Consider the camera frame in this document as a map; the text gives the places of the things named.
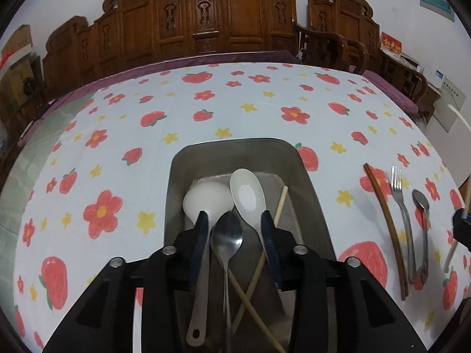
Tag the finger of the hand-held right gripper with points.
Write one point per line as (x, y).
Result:
(463, 228)

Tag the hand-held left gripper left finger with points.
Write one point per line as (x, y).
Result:
(198, 250)

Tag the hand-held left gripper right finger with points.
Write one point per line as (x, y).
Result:
(270, 246)

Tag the large metal spoon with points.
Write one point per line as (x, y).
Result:
(226, 235)

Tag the small metal spoon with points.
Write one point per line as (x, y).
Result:
(421, 200)

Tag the white round plastic spoon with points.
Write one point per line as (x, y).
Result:
(206, 200)

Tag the white oval plastic spoon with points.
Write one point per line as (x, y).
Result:
(246, 195)

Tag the metal fork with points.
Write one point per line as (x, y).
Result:
(397, 195)

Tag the rectangular metal tin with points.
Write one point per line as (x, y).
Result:
(254, 154)

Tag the strawberry flower print tablecloth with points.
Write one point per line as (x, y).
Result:
(257, 110)

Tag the wooden side table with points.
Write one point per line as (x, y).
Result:
(428, 90)

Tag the purple armchair cushion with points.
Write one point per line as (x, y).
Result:
(401, 99)

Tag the white box on side table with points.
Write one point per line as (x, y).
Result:
(435, 75)

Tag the red gift box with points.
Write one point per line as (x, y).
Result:
(390, 46)

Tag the carved wooden sofa bench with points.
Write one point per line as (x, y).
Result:
(243, 18)

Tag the small black fan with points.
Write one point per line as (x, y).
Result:
(29, 86)

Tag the carved wooden armchair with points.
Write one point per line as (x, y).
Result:
(346, 14)

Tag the large cardboard box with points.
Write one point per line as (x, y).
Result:
(16, 84)

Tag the small cardboard box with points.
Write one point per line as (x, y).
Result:
(16, 44)

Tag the grey wall distribution box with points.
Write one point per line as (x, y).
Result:
(436, 2)

